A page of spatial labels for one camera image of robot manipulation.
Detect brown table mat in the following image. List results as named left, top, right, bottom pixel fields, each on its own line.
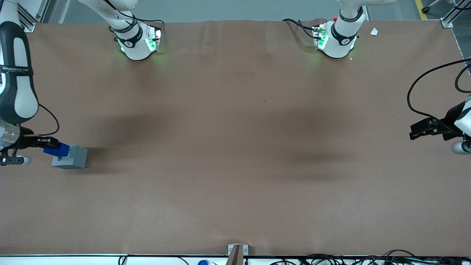
left=0, top=18, right=471, bottom=257

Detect gray square base block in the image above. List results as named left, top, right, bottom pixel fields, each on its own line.
left=52, top=145, right=88, bottom=170

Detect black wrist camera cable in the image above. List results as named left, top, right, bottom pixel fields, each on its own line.
left=37, top=104, right=60, bottom=137
left=407, top=58, right=471, bottom=124

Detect black arm base cable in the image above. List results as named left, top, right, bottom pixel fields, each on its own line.
left=103, top=0, right=165, bottom=39
left=282, top=18, right=319, bottom=39

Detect aluminium frame profile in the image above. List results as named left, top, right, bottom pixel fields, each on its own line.
left=440, top=0, right=471, bottom=28
left=15, top=0, right=51, bottom=33

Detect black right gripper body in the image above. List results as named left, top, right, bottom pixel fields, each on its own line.
left=15, top=127, right=37, bottom=150

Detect black caster wheel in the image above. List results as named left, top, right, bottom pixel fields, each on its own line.
left=421, top=0, right=444, bottom=14

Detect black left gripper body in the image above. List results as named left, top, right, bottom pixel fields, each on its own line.
left=442, top=101, right=466, bottom=141

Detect grey metal camera bracket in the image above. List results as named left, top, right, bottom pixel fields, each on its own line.
left=227, top=244, right=249, bottom=265

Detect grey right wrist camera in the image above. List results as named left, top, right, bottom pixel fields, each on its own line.
left=0, top=154, right=32, bottom=167

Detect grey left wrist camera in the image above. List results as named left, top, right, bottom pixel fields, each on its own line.
left=451, top=141, right=471, bottom=155

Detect black right arm base cable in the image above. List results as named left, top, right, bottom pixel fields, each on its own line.
left=103, top=0, right=165, bottom=39

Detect black looped cable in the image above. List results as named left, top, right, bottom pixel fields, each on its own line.
left=455, top=64, right=471, bottom=93

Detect black cable tangle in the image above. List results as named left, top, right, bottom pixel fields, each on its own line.
left=269, top=249, right=471, bottom=265

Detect black left arm base cable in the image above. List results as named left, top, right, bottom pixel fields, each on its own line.
left=282, top=18, right=319, bottom=39

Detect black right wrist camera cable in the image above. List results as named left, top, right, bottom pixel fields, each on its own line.
left=37, top=104, right=60, bottom=137

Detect blue plastic part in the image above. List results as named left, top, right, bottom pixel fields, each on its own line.
left=43, top=142, right=71, bottom=157

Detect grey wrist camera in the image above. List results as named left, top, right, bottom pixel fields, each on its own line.
left=0, top=154, right=32, bottom=167
left=451, top=141, right=471, bottom=155

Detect black left wrist camera cable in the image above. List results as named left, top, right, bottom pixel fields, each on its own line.
left=407, top=58, right=471, bottom=124

